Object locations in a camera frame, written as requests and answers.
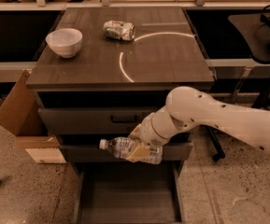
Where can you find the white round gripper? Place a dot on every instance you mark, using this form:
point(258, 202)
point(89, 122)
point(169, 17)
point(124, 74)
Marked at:
point(146, 132)

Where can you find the clear plastic water bottle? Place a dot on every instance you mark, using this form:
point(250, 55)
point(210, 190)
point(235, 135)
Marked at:
point(118, 148)

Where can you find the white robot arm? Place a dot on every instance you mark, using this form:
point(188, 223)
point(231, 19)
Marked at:
point(186, 108)

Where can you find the open bottom drawer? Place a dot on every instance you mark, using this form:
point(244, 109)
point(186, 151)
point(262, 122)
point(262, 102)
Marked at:
point(128, 193)

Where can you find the dark wooden drawer cabinet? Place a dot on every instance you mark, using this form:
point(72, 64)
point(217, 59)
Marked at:
point(109, 72)

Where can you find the crushed aluminium can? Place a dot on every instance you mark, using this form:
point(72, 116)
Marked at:
point(120, 30)

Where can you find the brown cardboard box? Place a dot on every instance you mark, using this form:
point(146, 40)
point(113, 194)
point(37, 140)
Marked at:
point(19, 115)

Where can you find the white ceramic bowl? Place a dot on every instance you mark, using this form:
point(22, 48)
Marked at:
point(65, 42)

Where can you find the black chair with stand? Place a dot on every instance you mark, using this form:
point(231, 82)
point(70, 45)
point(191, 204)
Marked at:
point(237, 42)

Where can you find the middle drawer with handle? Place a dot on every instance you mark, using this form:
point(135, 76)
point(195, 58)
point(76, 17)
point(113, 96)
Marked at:
point(91, 153)

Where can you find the drawer with handle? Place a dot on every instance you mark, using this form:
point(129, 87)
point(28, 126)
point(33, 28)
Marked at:
point(89, 120)
point(91, 153)

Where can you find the top drawer with handle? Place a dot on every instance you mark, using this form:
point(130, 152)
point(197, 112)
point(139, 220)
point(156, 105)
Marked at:
point(89, 120)

